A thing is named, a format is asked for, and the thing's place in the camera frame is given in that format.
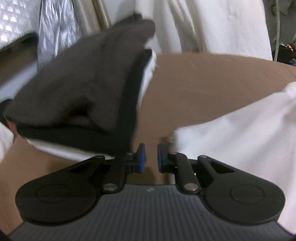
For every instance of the white waffle knit garment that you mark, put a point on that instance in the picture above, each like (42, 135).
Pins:
(258, 139)

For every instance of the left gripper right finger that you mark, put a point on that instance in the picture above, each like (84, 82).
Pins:
(178, 165)

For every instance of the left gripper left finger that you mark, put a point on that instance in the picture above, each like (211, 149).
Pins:
(116, 170)

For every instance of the wooden bed frame rail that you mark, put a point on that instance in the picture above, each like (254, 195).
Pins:
(17, 56)

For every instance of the white clothes on suitcase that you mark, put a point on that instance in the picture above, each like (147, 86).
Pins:
(6, 141)

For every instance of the cream draped blanket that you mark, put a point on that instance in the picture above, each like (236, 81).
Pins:
(216, 27)

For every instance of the silver quilted insulation sheet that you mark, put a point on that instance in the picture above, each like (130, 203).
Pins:
(52, 23)

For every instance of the folded dark brown garment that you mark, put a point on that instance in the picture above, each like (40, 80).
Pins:
(84, 84)

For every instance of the folded cream garment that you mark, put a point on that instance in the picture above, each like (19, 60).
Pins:
(77, 142)

